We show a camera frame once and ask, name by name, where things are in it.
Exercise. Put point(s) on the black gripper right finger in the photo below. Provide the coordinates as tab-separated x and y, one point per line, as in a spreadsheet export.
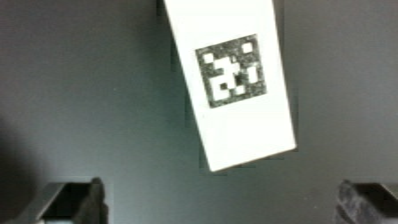
366	203

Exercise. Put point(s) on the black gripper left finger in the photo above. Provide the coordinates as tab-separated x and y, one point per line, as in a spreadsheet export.
69	204

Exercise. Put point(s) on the white table leg with tag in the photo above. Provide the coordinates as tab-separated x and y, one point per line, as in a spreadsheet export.
228	46

